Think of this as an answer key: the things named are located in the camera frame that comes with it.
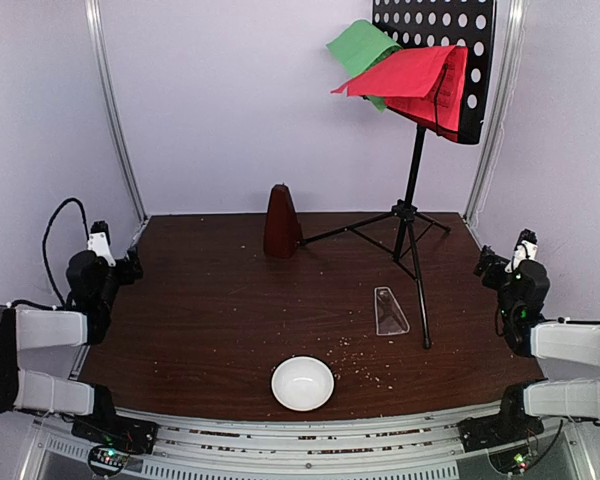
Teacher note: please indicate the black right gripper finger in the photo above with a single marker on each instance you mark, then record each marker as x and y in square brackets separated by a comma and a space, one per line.
[481, 268]
[487, 254]

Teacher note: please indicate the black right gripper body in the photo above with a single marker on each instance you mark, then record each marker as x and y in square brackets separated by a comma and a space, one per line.
[487, 264]

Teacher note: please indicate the white ceramic bowl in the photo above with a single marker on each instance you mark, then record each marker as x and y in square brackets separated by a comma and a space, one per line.
[302, 383]

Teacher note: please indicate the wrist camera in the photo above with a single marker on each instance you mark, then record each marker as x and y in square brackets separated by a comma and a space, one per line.
[526, 249]
[99, 242]

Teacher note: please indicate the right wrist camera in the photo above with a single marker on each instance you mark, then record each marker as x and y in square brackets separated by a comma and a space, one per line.
[526, 249]

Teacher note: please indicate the red paper sheet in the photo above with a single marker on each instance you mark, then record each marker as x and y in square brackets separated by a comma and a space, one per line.
[425, 84]

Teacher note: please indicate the left aluminium frame post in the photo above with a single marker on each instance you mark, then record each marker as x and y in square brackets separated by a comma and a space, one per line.
[97, 36]

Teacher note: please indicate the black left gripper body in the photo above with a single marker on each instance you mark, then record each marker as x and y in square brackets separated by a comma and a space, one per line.
[125, 277]

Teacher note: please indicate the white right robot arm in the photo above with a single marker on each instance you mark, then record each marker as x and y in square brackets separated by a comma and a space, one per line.
[522, 284]

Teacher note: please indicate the black music stand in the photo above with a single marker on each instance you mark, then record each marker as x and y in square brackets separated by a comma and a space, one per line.
[422, 24]

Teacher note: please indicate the aluminium front rail base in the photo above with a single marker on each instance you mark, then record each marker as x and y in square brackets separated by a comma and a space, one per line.
[419, 446]

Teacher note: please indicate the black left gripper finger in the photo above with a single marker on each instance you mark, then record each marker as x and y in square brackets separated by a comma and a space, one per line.
[135, 273]
[132, 256]

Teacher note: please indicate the dark red wooden metronome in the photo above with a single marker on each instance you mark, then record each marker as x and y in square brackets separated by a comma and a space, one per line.
[282, 233]

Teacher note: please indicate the clear plastic metronome cover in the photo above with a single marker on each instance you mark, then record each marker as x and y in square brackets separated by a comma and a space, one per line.
[390, 319]

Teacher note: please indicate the green paper sheet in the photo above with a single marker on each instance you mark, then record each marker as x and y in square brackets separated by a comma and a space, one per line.
[361, 47]

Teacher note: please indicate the right aluminium frame post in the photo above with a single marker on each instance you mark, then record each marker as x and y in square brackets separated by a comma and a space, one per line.
[509, 40]

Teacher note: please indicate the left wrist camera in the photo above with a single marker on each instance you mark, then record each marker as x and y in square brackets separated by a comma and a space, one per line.
[99, 242]

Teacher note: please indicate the aluminium frame post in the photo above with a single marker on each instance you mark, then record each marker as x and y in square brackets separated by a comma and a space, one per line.
[509, 40]
[97, 36]

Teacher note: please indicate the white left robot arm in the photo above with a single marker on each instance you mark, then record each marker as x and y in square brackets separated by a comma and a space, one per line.
[94, 282]

